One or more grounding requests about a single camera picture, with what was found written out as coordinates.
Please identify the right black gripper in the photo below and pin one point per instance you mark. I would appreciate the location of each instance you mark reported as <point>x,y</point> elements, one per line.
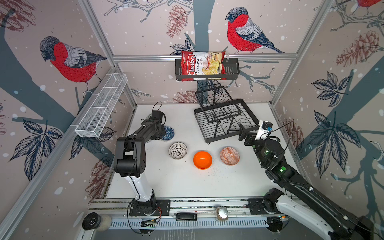
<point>251,138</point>

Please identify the dark blue patterned bowl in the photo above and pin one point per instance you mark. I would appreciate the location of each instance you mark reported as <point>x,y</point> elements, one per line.
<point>170,133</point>

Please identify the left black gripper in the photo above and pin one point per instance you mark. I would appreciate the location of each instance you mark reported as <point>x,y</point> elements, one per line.
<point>163,133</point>

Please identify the white wire wall basket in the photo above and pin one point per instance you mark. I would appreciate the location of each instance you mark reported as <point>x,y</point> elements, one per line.
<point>99,112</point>

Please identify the orange plastic bowl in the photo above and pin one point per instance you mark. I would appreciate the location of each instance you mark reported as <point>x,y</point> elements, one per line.
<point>202,160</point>

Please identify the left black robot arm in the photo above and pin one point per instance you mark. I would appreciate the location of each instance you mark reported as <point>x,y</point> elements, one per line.
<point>131,160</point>

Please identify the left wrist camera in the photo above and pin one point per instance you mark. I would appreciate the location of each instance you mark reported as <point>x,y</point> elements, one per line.
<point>157,115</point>

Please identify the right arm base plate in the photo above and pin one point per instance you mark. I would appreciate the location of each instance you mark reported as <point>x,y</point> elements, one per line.
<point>256,206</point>

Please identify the black round knob device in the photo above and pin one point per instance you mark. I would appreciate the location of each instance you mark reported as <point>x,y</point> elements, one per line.
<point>94,221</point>

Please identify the black wire dish rack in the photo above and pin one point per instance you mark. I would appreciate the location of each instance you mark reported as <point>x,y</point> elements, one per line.
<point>219,115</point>

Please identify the white brown patterned bowl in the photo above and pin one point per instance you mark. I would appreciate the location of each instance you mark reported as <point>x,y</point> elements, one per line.
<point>178,150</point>

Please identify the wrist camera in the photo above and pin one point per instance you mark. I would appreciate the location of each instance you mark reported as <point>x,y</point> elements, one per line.
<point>157,115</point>
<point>264,128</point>

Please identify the black wall shelf basket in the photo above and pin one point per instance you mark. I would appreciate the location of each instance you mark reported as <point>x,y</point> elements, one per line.
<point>231,68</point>

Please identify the red white patterned bowl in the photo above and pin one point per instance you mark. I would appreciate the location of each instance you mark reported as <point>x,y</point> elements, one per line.
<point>229,156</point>

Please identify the small black box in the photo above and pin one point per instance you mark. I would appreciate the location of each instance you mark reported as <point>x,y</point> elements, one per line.
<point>184,216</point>

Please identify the red cassava chips bag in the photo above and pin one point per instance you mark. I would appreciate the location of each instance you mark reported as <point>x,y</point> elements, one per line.
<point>201,63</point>

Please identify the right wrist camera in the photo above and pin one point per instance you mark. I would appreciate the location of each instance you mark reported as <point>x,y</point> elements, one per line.
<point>264,128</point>

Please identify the silver round button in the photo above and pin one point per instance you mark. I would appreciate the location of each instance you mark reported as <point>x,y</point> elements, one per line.
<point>222,213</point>

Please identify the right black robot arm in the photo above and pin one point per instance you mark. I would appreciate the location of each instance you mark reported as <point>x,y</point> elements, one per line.
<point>299,199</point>

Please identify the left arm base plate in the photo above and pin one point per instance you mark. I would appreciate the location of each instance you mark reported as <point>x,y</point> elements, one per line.
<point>149,208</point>

